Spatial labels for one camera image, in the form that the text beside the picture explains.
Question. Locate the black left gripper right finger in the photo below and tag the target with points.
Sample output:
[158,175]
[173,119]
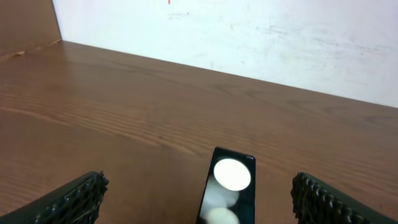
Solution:
[316,202]

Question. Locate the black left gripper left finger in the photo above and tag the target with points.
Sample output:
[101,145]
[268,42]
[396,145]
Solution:
[77,202]

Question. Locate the brown cardboard panel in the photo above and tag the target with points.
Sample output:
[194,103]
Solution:
[27,25]

